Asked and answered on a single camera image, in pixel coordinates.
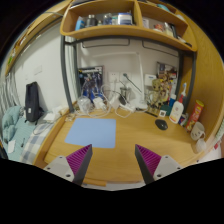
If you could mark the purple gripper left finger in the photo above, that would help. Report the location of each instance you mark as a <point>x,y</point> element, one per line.
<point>79,162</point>

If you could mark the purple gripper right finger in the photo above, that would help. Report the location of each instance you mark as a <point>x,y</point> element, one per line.
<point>147,161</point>

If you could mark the blue mouse pad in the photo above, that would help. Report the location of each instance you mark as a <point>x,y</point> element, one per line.
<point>100,133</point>

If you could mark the black computer mouse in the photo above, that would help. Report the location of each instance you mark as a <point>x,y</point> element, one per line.
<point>161,124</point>

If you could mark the white lotion pump bottle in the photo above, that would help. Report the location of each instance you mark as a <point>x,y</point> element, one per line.
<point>178,107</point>

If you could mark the white mug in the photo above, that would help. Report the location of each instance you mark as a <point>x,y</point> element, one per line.
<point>198,131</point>

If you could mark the plaid bed sheet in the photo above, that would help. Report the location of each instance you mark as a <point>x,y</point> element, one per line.
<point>27,140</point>

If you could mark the Groot figurine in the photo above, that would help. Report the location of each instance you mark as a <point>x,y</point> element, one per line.
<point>156,98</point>

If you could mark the white power adapter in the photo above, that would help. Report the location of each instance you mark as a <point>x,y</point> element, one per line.
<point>99,104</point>

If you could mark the red chips can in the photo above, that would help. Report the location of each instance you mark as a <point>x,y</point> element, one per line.
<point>198,107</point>

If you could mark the robot model kit box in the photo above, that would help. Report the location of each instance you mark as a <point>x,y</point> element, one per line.
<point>91,80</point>

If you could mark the teal pillow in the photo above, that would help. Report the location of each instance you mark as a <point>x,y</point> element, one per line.
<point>9,122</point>

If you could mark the blue box on shelf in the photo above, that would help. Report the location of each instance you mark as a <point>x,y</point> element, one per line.
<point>124,19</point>

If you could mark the black metal bed frame post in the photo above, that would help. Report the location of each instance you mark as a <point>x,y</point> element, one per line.
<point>64,74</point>

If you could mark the wooden wall shelf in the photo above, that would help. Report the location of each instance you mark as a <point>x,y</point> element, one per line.
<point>99,18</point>

